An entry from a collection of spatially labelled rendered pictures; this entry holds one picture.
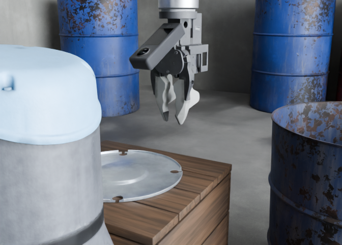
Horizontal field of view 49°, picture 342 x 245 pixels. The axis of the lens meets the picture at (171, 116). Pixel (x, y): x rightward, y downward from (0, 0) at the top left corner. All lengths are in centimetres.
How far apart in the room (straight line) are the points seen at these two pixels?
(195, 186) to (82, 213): 55
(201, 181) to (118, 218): 23
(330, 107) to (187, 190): 51
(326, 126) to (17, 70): 97
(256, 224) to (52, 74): 121
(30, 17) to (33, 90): 284
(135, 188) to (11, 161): 57
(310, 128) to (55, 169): 92
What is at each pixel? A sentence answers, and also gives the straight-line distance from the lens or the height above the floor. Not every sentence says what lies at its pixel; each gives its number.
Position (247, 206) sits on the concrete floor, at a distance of 153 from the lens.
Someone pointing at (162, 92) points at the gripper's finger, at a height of 56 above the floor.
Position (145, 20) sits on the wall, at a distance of 403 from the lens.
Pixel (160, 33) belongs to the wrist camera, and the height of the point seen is 68.
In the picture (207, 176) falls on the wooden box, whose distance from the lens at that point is 89.
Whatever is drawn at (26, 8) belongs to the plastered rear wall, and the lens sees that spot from 308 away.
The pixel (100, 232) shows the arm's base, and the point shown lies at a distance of 34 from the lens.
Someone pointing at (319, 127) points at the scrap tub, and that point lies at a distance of 114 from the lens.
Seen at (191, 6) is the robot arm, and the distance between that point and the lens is 71.
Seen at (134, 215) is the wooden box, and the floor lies 35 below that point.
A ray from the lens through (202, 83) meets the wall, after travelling 381.
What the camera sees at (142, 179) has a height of 35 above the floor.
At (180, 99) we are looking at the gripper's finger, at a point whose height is 56.
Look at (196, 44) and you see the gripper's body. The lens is 74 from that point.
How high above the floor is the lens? 71
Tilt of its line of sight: 15 degrees down
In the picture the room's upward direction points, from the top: straight up
